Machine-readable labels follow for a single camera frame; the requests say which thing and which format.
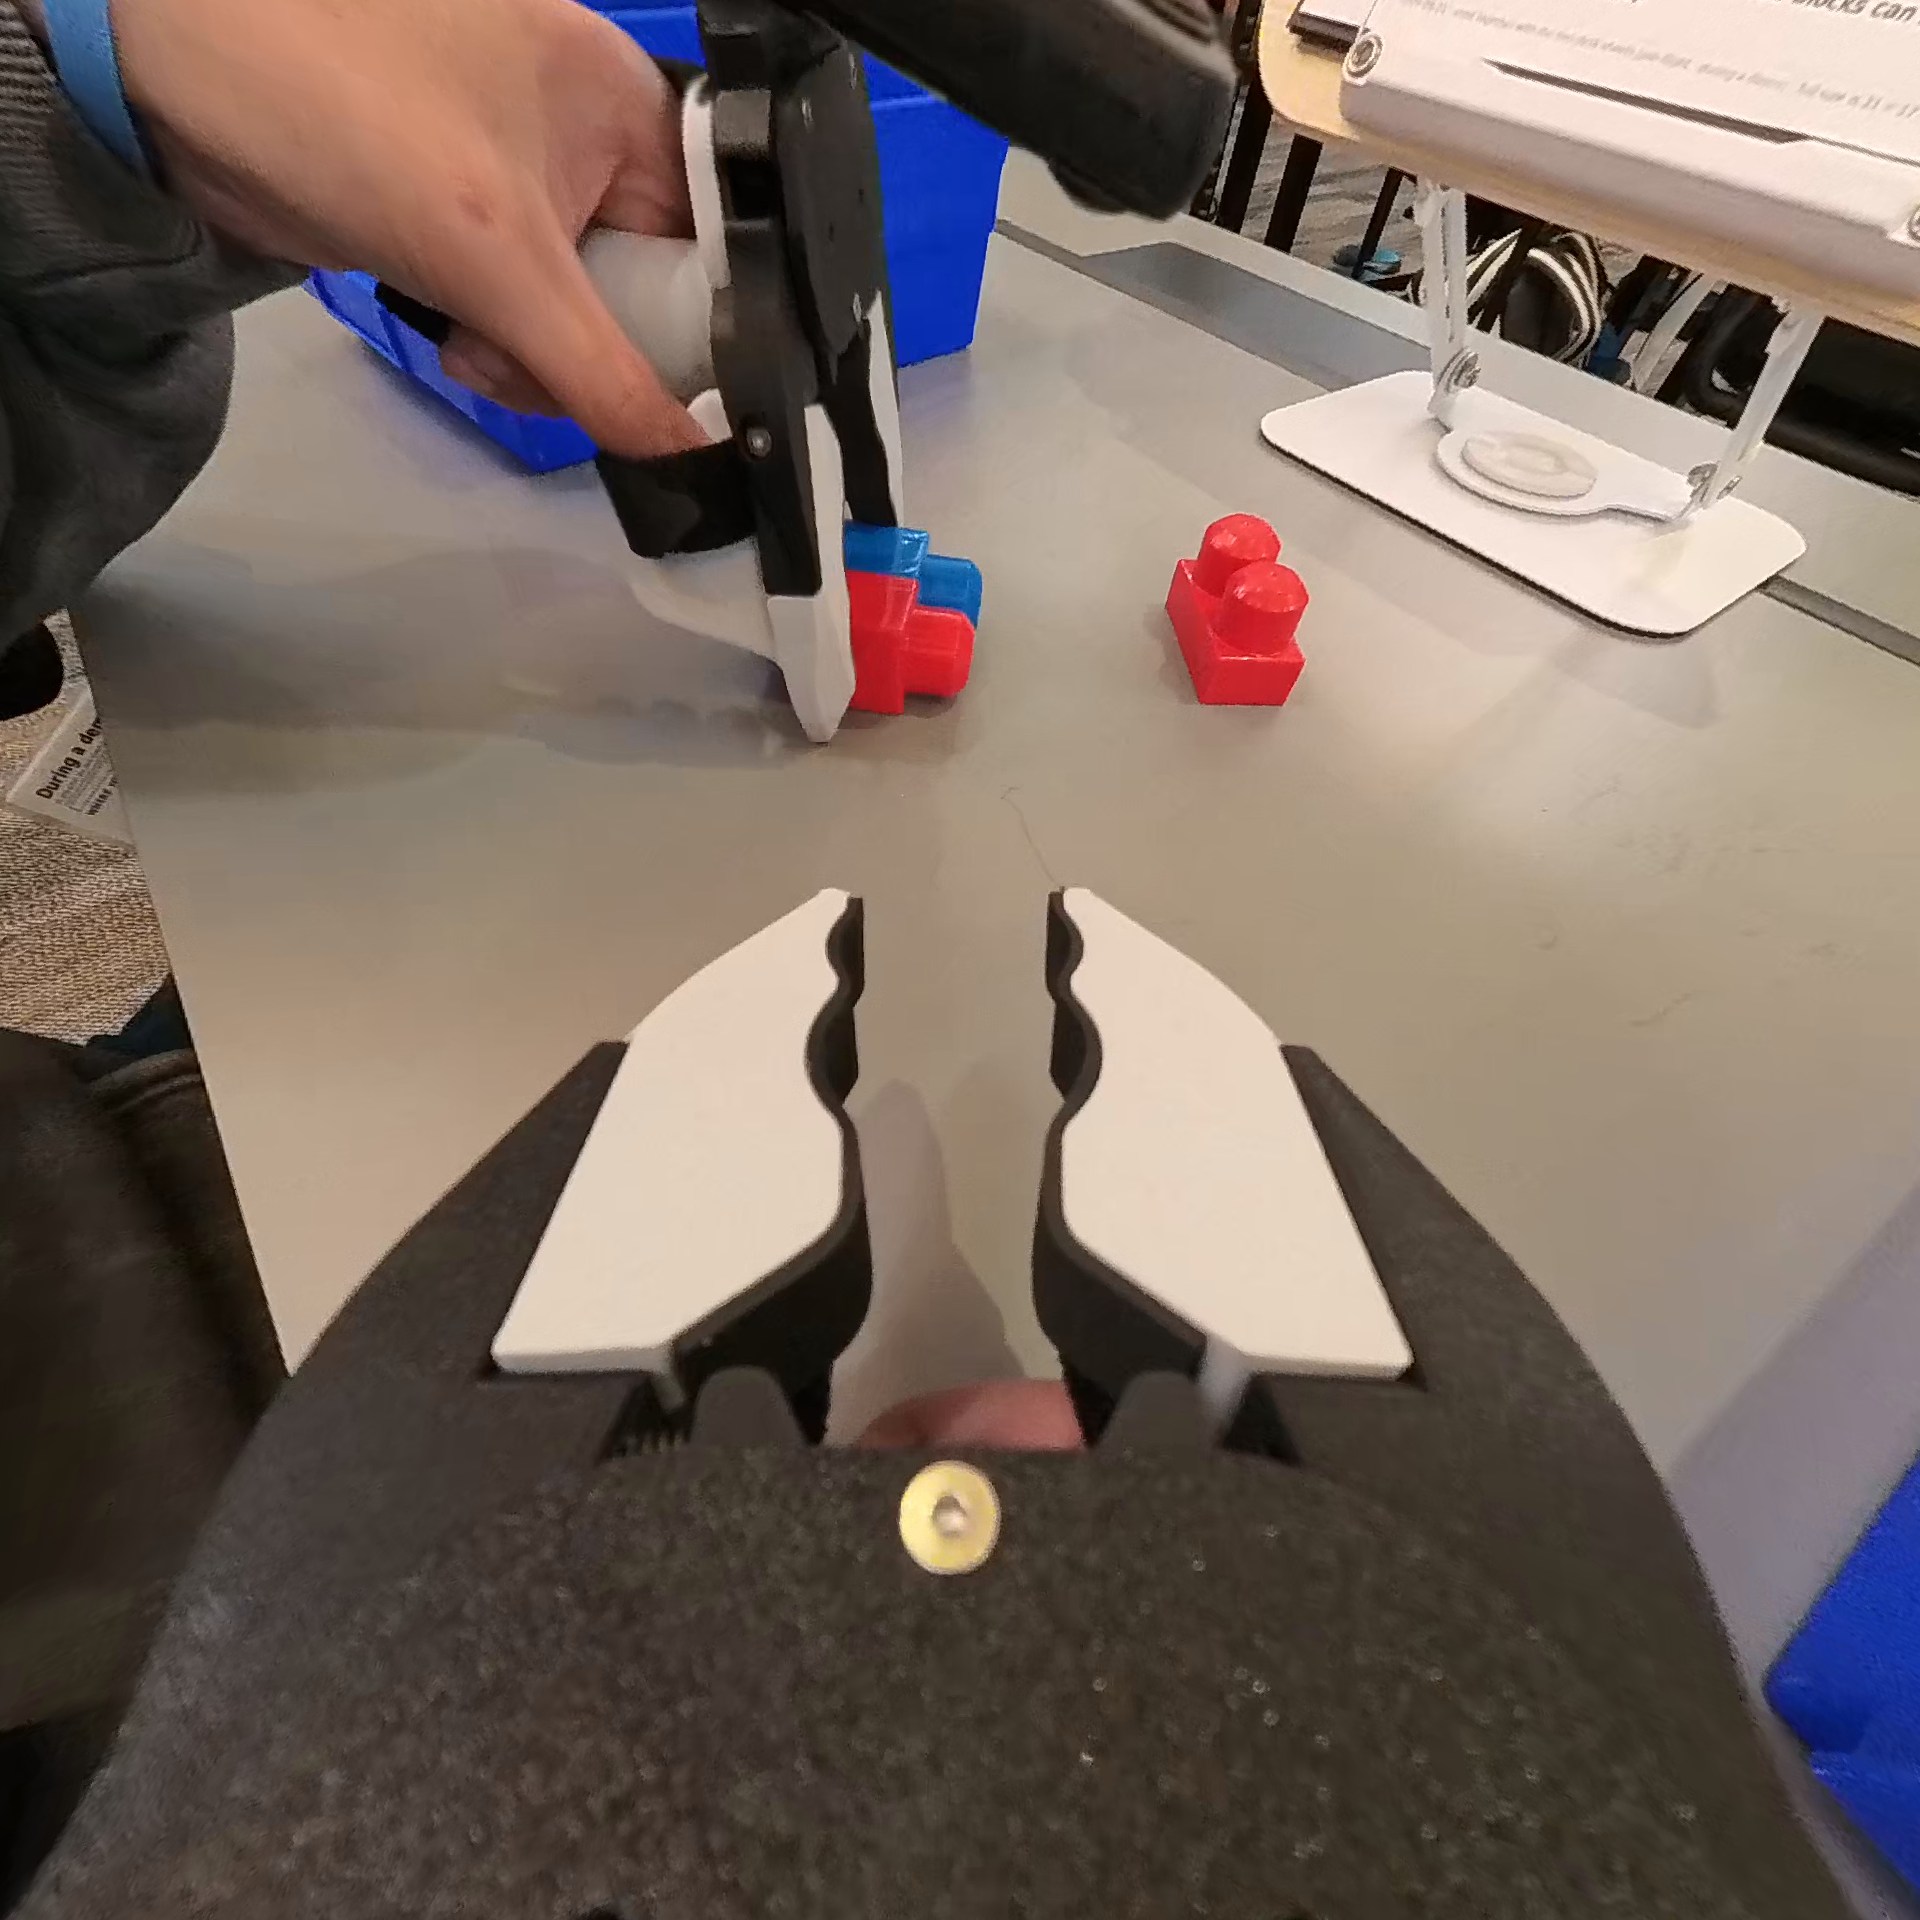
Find white stand with wooden board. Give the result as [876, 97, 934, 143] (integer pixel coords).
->
[1257, 0, 1920, 639]

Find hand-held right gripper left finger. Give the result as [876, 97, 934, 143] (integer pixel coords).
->
[492, 886, 876, 1443]

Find red single-stud toy block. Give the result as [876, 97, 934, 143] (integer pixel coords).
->
[844, 568, 976, 718]

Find grey desk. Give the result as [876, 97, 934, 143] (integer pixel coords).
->
[76, 187, 1920, 1920]

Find person's left hand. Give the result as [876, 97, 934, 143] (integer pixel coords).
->
[116, 0, 712, 456]

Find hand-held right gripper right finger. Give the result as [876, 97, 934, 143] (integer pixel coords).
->
[1032, 884, 1418, 1448]

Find black white striped bag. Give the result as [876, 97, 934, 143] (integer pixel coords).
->
[1462, 224, 1613, 360]

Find blue plastic storage bin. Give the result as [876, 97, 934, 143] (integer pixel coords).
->
[307, 0, 1011, 472]
[1762, 1463, 1920, 1862]

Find person's right hand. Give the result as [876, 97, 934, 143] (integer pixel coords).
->
[857, 1381, 1085, 1453]

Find blue single-stud toy block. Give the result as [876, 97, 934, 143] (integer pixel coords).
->
[844, 520, 986, 629]

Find printed paper sheet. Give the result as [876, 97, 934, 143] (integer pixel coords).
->
[0, 704, 128, 824]

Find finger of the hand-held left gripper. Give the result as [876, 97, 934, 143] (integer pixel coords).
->
[619, 407, 861, 747]
[837, 287, 913, 529]

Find red two-stud toy block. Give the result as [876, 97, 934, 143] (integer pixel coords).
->
[1166, 513, 1309, 709]

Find dark desk cable flap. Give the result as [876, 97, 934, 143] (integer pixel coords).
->
[1080, 239, 1433, 377]

